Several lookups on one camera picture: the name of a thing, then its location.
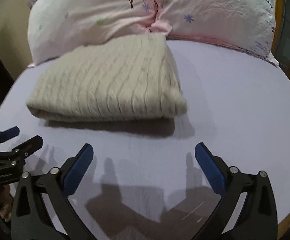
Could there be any beige cable knit sweater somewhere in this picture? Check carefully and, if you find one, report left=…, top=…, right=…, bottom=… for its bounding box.
left=26, top=33, right=187, bottom=122

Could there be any pink floral pillow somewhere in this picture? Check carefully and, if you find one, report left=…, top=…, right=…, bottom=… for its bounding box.
left=155, top=0, right=279, bottom=66
left=27, top=0, right=172, bottom=67

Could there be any lavender bed sheet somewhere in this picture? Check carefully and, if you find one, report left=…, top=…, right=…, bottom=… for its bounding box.
left=0, top=40, right=290, bottom=239

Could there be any pink floral pillow left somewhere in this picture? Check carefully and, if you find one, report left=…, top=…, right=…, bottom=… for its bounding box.
left=27, top=0, right=172, bottom=67

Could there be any pink floral pillow right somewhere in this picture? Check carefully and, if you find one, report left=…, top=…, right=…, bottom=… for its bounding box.
left=155, top=0, right=279, bottom=66

